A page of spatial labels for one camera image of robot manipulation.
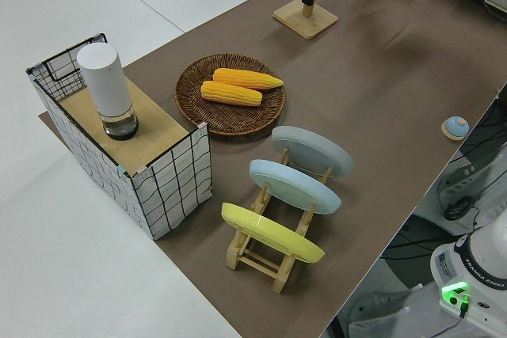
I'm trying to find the wooden plate rack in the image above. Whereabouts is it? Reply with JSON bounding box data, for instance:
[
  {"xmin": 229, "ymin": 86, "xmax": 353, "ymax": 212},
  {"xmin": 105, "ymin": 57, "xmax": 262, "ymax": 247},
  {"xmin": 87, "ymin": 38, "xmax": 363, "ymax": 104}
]
[{"xmin": 225, "ymin": 146, "xmax": 334, "ymax": 294}]

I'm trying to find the wire grid basket shelf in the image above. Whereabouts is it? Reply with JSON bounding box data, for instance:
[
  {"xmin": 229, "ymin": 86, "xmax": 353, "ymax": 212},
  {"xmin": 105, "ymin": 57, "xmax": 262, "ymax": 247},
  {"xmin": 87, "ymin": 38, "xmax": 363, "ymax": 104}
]
[{"xmin": 25, "ymin": 31, "xmax": 215, "ymax": 242}]

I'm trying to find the wooden mug stand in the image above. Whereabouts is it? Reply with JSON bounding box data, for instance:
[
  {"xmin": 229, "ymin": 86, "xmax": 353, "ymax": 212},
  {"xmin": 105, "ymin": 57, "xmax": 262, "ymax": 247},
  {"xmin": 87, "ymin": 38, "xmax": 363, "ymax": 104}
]
[{"xmin": 272, "ymin": 0, "xmax": 339, "ymax": 41}]

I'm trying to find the small blue wooden bell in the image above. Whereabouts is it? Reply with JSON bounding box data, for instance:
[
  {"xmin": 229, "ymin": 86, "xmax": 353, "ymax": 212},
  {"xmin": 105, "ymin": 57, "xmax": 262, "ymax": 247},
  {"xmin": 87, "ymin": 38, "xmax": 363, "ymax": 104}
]
[{"xmin": 441, "ymin": 115, "xmax": 471, "ymax": 141}]

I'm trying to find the grey plate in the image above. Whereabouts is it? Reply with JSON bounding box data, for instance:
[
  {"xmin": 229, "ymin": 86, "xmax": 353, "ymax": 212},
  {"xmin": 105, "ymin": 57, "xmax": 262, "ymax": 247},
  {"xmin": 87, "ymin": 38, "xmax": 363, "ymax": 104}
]
[{"xmin": 271, "ymin": 125, "xmax": 354, "ymax": 180}]

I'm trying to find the light blue plate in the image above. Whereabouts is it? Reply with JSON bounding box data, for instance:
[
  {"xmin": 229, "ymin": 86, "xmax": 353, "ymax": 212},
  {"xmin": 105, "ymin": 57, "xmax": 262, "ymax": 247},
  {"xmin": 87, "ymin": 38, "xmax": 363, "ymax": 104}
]
[{"xmin": 248, "ymin": 158, "xmax": 343, "ymax": 216}]

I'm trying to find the brown wicker basket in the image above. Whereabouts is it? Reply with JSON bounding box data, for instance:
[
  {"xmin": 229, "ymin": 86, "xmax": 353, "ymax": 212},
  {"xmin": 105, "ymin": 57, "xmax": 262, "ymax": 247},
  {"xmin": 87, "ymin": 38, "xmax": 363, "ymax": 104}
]
[{"xmin": 173, "ymin": 52, "xmax": 287, "ymax": 138}]

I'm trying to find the yellow corn cob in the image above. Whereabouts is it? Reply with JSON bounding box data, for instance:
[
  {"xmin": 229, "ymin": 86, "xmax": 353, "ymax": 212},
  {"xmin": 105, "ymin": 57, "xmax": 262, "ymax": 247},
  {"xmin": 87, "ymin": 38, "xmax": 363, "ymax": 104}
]
[
  {"xmin": 200, "ymin": 80, "xmax": 264, "ymax": 108},
  {"xmin": 212, "ymin": 67, "xmax": 285, "ymax": 91}
]

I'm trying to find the yellow plate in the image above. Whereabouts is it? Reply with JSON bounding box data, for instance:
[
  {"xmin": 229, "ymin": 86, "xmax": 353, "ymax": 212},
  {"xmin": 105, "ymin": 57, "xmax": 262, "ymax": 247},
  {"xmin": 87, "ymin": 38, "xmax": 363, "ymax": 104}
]
[{"xmin": 220, "ymin": 202, "xmax": 326, "ymax": 264}]

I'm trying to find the brown table mat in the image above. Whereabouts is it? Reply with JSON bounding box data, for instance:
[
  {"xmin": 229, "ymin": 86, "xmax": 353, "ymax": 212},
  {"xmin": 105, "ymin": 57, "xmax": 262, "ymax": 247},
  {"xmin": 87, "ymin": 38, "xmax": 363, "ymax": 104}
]
[{"xmin": 37, "ymin": 0, "xmax": 507, "ymax": 338}]

